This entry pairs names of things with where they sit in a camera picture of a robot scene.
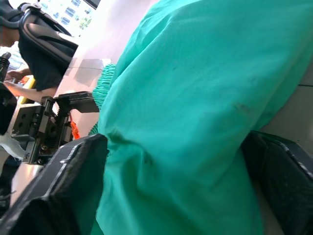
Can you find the bystander in black shirt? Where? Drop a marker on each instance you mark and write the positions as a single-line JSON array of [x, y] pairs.
[[41, 73]]

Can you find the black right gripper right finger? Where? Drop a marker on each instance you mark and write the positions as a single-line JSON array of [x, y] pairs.
[[288, 186]]

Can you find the green shorts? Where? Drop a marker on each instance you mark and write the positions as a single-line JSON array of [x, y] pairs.
[[183, 98]]

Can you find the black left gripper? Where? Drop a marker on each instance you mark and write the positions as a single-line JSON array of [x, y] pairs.
[[44, 127]]

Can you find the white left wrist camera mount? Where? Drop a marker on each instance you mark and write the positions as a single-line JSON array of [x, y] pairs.
[[9, 147]]

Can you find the small orange tag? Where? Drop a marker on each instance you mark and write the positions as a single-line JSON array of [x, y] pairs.
[[74, 129]]

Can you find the yellow orange box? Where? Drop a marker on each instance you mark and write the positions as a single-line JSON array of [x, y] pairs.
[[28, 84]]

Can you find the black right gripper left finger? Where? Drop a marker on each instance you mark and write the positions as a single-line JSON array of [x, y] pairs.
[[49, 195]]

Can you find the black ribbed knob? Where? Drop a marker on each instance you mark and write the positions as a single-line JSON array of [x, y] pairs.
[[5, 66]]

